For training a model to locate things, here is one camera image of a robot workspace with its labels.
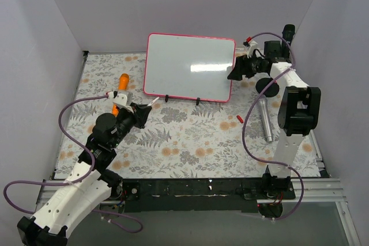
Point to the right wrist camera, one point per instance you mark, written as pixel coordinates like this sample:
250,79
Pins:
250,45

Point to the pink framed whiteboard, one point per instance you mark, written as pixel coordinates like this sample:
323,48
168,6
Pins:
189,67

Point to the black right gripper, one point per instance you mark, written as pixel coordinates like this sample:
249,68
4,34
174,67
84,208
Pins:
246,67

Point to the red whiteboard marker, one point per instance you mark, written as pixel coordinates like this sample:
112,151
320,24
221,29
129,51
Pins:
152,102

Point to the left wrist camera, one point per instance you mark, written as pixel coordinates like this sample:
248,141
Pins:
121,99

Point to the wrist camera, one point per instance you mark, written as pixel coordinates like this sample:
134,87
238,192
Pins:
121,99
250,45

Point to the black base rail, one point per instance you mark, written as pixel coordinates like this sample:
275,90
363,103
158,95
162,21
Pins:
227,194

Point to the floral patterned mat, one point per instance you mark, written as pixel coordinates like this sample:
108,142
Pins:
180,138

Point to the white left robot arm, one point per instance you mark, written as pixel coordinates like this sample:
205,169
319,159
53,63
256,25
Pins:
90,181

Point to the silver microphone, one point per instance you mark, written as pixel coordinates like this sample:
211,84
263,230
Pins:
265,118

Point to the red marker cap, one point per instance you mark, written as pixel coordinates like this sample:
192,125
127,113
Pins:
240,118

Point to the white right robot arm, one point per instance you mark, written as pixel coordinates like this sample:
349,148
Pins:
298,112

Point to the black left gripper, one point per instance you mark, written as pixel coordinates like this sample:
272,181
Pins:
136,114

